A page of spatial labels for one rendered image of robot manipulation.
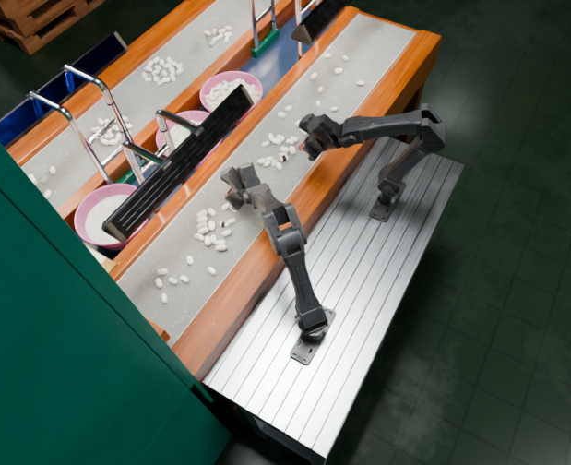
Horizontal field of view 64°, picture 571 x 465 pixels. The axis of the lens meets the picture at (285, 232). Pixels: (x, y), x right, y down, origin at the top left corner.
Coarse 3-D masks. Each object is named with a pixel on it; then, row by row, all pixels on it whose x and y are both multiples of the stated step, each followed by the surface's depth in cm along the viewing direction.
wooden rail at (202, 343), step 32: (416, 32) 213; (416, 64) 199; (384, 96) 189; (320, 160) 174; (352, 160) 174; (320, 192) 165; (288, 224) 158; (256, 256) 152; (224, 288) 147; (256, 288) 147; (224, 320) 141; (192, 352) 136
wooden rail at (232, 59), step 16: (288, 0) 227; (288, 16) 231; (240, 48) 209; (224, 64) 204; (240, 64) 214; (192, 96) 195; (176, 112) 190; (144, 128) 185; (144, 144) 182; (96, 176) 173; (112, 176) 175; (80, 192) 170; (64, 208) 166
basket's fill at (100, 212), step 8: (104, 200) 171; (112, 200) 172; (120, 200) 171; (96, 208) 170; (104, 208) 169; (112, 208) 169; (88, 216) 168; (96, 216) 168; (104, 216) 167; (88, 224) 166; (96, 224) 166; (88, 232) 164; (96, 232) 163; (104, 232) 163; (96, 240) 162; (104, 240) 162; (112, 240) 162
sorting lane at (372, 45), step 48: (336, 48) 210; (384, 48) 209; (288, 96) 195; (336, 96) 194; (288, 144) 181; (288, 192) 169; (192, 240) 160; (240, 240) 159; (144, 288) 151; (192, 288) 150
